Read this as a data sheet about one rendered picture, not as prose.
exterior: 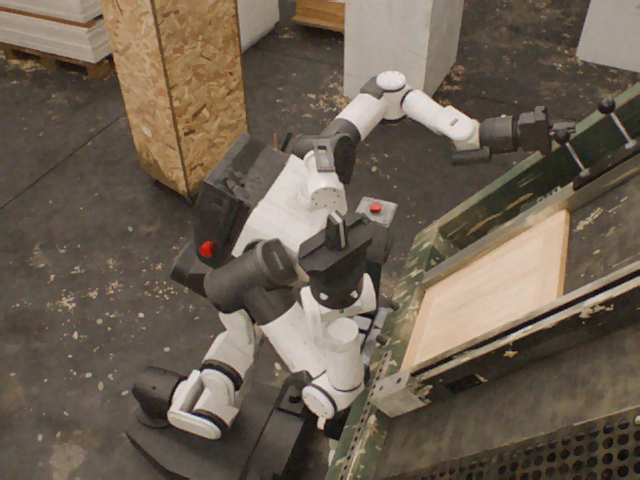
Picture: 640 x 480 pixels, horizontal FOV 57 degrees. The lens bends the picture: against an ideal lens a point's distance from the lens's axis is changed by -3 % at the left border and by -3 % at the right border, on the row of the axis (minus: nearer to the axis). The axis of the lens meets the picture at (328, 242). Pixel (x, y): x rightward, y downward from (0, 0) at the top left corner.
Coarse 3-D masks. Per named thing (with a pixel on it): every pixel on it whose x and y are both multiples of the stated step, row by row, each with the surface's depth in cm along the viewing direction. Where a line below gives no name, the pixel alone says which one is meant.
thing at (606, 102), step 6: (600, 102) 128; (606, 102) 127; (612, 102) 126; (600, 108) 128; (606, 108) 127; (612, 108) 127; (612, 114) 127; (618, 120) 127; (618, 126) 127; (624, 132) 127; (630, 138) 126; (630, 144) 126; (636, 144) 125
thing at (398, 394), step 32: (608, 288) 101; (544, 320) 108; (576, 320) 103; (608, 320) 101; (448, 352) 129; (480, 352) 118; (512, 352) 114; (544, 352) 111; (384, 384) 142; (416, 384) 132; (448, 384) 128
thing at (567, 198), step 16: (608, 176) 131; (624, 176) 129; (560, 192) 142; (576, 192) 136; (592, 192) 135; (544, 208) 143; (560, 208) 140; (576, 208) 139; (512, 224) 151; (528, 224) 147; (480, 240) 160; (496, 240) 153; (464, 256) 162; (480, 256) 159; (432, 272) 172; (448, 272) 166
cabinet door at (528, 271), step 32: (544, 224) 143; (512, 256) 146; (544, 256) 133; (448, 288) 162; (480, 288) 148; (512, 288) 136; (544, 288) 125; (416, 320) 165; (448, 320) 151; (480, 320) 138; (512, 320) 127; (416, 352) 152
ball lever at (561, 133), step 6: (558, 132) 135; (564, 132) 135; (558, 138) 135; (564, 138) 135; (570, 150) 136; (576, 156) 135; (576, 162) 135; (582, 168) 135; (588, 168) 134; (582, 174) 135; (588, 174) 134
